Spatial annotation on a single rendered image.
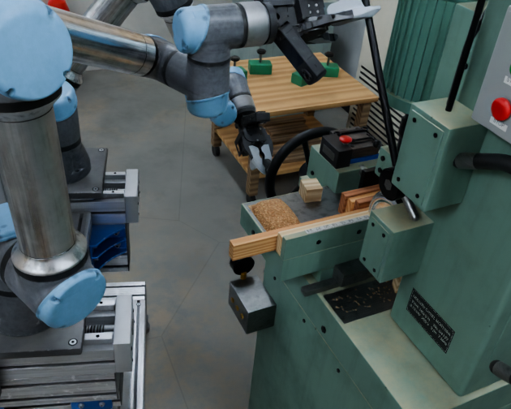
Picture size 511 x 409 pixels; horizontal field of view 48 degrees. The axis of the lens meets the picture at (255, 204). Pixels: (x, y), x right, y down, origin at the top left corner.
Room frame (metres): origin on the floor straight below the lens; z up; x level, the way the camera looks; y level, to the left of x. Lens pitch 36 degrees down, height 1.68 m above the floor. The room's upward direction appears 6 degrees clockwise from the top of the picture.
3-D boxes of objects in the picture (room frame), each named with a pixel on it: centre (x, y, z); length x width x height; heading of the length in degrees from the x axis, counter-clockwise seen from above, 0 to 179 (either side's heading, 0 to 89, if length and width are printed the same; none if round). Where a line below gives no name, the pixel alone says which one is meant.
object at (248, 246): (1.01, -0.22, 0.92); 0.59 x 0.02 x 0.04; 119
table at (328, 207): (1.16, -0.26, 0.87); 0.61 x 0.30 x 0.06; 119
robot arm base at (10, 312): (0.76, 0.42, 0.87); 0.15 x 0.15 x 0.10
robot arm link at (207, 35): (0.95, 0.11, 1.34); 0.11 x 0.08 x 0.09; 118
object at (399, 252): (0.83, -0.26, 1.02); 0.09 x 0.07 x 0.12; 119
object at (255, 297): (1.06, -0.01, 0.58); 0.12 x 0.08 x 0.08; 29
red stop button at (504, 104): (0.70, -0.31, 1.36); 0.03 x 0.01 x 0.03; 29
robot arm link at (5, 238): (0.76, 0.42, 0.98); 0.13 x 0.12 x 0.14; 51
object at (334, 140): (1.23, -0.21, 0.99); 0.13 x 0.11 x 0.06; 119
